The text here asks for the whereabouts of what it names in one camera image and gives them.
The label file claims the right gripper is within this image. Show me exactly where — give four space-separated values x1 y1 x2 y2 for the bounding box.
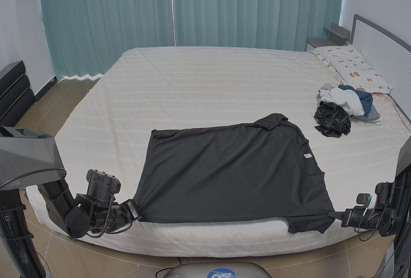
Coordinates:
341 209 366 229

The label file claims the shiny black garment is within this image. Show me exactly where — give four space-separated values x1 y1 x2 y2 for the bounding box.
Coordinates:
314 102 352 138

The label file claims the black T-shirt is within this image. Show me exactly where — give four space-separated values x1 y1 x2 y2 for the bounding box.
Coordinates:
132 113 336 234

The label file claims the black chest of drawers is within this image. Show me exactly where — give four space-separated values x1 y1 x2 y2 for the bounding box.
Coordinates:
0 61 35 128

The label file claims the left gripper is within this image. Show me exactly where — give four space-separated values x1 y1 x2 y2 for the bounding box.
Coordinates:
109 199 142 233

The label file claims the white printed pillow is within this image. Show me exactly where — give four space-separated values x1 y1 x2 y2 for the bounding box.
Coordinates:
310 45 393 92

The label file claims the grey bedside table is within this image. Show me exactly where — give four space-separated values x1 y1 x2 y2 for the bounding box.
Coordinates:
307 22 350 52

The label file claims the bed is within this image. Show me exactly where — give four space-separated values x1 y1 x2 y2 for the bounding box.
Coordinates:
26 13 411 259

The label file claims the pile of clothes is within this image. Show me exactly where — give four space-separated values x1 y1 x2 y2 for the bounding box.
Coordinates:
316 83 381 124

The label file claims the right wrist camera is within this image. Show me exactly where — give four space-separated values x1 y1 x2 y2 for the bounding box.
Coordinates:
357 193 372 209

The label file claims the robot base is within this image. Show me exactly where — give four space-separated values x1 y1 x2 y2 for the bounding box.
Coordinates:
162 262 269 278

